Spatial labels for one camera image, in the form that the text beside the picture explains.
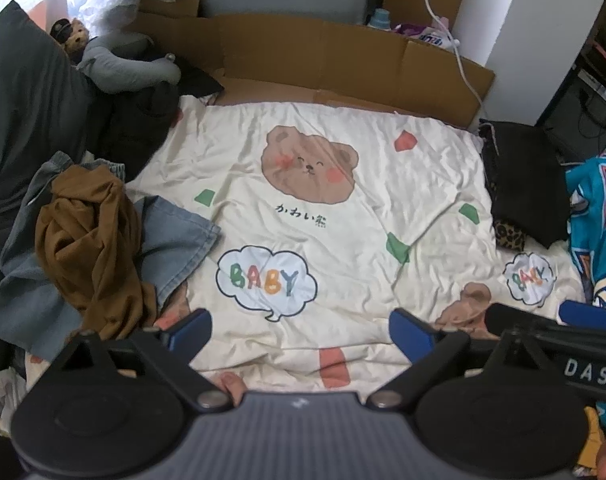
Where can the leopard print garment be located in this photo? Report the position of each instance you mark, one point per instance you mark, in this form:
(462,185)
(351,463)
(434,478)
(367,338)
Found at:
(512,237)

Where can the printed bear blanket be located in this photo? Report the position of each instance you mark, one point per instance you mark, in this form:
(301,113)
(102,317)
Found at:
(358,240)

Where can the grey pillow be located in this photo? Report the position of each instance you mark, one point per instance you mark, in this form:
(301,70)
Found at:
(28,110)

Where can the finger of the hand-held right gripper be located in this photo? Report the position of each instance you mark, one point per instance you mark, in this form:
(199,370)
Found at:
(508,316)
(588,314)

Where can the blue capped bottle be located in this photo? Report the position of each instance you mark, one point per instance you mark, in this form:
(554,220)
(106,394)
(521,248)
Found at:
(379,19)

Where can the denim jeans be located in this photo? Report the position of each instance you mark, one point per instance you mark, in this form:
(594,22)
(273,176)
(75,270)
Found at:
(178,240)

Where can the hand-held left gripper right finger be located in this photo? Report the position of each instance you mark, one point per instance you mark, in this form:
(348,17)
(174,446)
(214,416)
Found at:
(413,332)

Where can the black floral trim garment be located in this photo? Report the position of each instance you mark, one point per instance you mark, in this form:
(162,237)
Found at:
(523,170)

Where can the blue patterned cloth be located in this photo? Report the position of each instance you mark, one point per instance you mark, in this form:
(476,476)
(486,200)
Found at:
(598,220)

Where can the grey plush toy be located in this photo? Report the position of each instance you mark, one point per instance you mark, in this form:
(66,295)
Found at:
(123,65)

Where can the purple detergent pouch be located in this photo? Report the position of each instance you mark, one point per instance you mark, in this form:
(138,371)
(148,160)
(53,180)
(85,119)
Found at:
(425,36)

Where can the brown cardboard sheet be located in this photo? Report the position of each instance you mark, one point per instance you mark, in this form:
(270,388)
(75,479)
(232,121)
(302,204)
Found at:
(308,55)

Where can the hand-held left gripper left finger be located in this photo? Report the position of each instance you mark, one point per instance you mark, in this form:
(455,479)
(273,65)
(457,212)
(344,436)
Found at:
(190,332)

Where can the brown garment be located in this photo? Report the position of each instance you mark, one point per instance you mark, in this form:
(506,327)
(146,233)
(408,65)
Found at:
(93,240)

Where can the cluttered black shelf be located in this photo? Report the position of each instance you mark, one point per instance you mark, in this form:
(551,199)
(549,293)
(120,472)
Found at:
(600,67)

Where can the teddy bear with cap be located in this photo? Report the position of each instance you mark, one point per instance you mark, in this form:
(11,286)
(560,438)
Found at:
(72,37)

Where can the black cloth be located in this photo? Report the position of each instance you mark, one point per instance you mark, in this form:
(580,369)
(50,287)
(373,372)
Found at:
(198,77)

